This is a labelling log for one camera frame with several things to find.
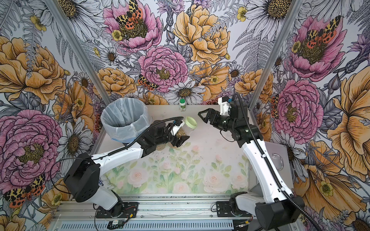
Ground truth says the small green-cap white bottle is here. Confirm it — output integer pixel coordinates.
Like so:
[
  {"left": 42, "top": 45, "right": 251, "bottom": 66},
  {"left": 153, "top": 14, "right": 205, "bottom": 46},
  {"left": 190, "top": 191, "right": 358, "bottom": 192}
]
[{"left": 179, "top": 99, "right": 187, "bottom": 112}]

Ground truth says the black trash bin with liner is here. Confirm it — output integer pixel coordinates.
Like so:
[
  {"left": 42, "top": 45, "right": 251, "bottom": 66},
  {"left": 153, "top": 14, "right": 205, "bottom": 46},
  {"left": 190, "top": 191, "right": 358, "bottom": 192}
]
[{"left": 100, "top": 98, "right": 152, "bottom": 143}]

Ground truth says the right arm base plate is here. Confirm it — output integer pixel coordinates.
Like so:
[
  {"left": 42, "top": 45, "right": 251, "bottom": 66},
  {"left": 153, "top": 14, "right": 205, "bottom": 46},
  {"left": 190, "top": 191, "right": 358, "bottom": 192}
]
[{"left": 216, "top": 201, "right": 253, "bottom": 218}]

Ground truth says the aluminium front rail frame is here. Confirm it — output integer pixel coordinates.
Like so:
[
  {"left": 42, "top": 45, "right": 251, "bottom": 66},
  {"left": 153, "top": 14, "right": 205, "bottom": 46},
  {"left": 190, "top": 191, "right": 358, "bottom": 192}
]
[{"left": 49, "top": 194, "right": 262, "bottom": 231}]

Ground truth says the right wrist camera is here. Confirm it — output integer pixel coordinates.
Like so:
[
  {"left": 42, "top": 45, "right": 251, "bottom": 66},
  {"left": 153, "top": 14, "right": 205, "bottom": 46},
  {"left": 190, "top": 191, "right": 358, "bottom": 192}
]
[{"left": 218, "top": 97, "right": 231, "bottom": 116}]

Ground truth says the green-lid peanut jar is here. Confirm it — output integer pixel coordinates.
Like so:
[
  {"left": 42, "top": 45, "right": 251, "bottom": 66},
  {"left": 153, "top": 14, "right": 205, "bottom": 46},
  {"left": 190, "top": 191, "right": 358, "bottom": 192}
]
[
  {"left": 176, "top": 116, "right": 198, "bottom": 138},
  {"left": 156, "top": 144, "right": 166, "bottom": 151}
]

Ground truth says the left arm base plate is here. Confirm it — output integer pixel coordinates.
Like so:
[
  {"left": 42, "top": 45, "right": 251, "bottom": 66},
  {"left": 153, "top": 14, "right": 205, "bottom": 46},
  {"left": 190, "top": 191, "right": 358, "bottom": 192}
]
[{"left": 95, "top": 202, "right": 139, "bottom": 219}]

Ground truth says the silver first aid case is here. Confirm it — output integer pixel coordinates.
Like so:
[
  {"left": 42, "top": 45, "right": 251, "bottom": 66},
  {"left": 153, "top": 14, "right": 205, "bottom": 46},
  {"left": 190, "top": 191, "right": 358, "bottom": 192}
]
[{"left": 248, "top": 142, "right": 294, "bottom": 196}]

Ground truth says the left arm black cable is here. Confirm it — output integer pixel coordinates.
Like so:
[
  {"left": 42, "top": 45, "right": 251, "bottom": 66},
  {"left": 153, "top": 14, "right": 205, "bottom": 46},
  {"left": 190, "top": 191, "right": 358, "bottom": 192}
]
[{"left": 50, "top": 116, "right": 185, "bottom": 195}]

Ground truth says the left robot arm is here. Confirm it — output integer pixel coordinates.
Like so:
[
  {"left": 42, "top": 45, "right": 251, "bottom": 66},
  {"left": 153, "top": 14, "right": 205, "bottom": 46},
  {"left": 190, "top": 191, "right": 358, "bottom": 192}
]
[{"left": 64, "top": 116, "right": 189, "bottom": 218}]

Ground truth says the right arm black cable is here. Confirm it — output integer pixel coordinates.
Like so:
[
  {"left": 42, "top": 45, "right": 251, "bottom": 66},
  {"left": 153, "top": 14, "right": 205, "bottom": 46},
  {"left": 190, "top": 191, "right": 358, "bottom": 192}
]
[{"left": 234, "top": 92, "right": 321, "bottom": 231}]

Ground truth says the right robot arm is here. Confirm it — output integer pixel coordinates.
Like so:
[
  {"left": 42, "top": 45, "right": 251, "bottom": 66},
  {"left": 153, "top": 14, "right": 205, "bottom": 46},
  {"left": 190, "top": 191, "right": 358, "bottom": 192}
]
[{"left": 198, "top": 101, "right": 304, "bottom": 231}]

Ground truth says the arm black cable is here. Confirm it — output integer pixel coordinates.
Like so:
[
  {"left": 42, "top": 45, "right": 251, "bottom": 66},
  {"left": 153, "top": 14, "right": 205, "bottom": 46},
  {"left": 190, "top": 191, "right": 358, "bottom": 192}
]
[
  {"left": 50, "top": 116, "right": 185, "bottom": 195},
  {"left": 234, "top": 92, "right": 321, "bottom": 231}
]

